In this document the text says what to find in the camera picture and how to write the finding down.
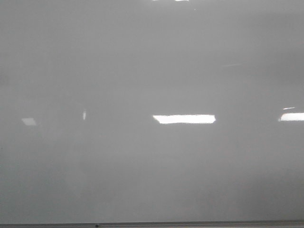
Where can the white whiteboard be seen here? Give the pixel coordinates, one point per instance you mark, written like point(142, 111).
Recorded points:
point(151, 110)

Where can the grey aluminium whiteboard frame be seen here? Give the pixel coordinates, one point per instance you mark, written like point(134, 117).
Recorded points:
point(197, 224)

